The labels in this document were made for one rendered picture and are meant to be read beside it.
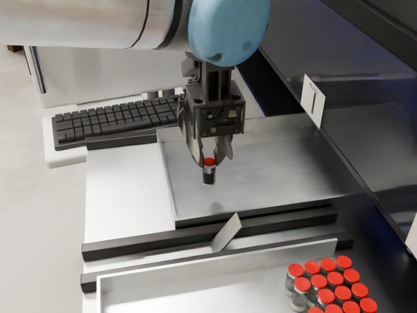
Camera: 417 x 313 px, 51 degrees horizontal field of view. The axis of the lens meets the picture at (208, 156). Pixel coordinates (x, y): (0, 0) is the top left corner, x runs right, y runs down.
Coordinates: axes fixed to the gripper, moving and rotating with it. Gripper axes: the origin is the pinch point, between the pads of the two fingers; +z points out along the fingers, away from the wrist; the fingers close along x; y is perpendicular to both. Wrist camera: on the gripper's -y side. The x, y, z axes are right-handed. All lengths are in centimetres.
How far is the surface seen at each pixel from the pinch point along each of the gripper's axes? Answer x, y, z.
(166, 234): -8.3, 9.1, 6.8
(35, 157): -65, -144, 97
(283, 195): 12.8, 2.3, 8.6
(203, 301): -4.8, 20.4, 8.6
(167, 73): -1, -54, 11
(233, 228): 1.2, 12.2, 4.2
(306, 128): 24.8, -16.9, 8.6
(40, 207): -58, -104, 97
